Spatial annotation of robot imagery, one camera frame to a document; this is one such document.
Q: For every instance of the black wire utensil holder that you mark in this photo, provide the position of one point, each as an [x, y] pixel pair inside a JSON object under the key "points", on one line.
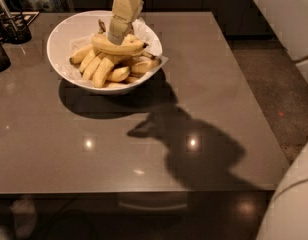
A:
{"points": [[14, 29]]}

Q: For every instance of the white ceramic bowl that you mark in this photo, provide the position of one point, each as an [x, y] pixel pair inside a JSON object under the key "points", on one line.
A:
{"points": [[72, 33]]}

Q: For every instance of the small yellow banana front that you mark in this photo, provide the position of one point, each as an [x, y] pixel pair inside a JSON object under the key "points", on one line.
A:
{"points": [[119, 74]]}

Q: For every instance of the white paper bowl liner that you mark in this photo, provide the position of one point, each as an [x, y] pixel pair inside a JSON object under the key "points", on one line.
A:
{"points": [[152, 51]]}

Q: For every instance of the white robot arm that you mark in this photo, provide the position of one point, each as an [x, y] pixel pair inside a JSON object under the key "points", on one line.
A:
{"points": [[286, 217]]}

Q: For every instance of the padded cream gripper finger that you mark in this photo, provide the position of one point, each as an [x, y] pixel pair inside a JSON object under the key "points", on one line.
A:
{"points": [[124, 13]]}

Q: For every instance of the dark round object left edge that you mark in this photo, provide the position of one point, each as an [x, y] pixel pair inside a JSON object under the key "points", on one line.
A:
{"points": [[0, 57]]}

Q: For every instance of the large yellow banana centre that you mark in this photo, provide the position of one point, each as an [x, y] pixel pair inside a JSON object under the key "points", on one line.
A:
{"points": [[105, 67]]}

